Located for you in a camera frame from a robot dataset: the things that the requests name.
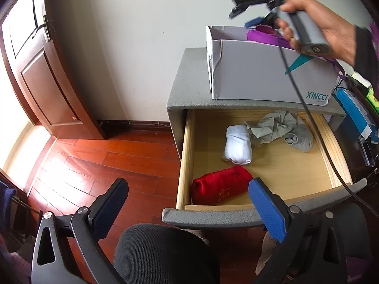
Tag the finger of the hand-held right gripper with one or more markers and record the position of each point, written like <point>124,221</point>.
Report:
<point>254,22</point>

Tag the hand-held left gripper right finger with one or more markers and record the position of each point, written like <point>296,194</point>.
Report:
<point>268,210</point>

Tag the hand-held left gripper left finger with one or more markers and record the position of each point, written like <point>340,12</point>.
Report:
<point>108,210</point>

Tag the purple underwear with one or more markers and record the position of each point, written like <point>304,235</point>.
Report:
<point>263,35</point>

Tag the grey nightstand drawer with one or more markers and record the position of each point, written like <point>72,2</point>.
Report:
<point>281,171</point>

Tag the white cardboard box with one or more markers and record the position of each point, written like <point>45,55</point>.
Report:
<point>266,74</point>

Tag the person's right hand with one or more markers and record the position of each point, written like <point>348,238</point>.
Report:
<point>328,23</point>

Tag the grey fuzzy slipper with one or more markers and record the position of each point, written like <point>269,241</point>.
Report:
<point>268,251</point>
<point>200,236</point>

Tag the red rolled cloth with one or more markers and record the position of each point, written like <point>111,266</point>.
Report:
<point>220,185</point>

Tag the white rolled socks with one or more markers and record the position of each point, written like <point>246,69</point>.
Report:
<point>237,148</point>

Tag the black office chair seat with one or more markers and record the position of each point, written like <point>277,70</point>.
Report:
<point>165,257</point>

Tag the grey sock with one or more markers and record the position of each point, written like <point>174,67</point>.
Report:
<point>300,140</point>

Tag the grey crumpled socks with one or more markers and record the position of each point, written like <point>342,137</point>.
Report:
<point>269,127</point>

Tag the black baseboard strip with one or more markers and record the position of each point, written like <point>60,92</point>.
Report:
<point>133,125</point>

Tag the blue cardboard box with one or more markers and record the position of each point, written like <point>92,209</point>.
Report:
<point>355,109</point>

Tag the green packet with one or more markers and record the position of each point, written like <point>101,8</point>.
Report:
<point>373,99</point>

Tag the black glossy device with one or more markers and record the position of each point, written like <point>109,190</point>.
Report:
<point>368,152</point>

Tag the brown wooden door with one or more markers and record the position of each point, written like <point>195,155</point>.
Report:
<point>44,74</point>

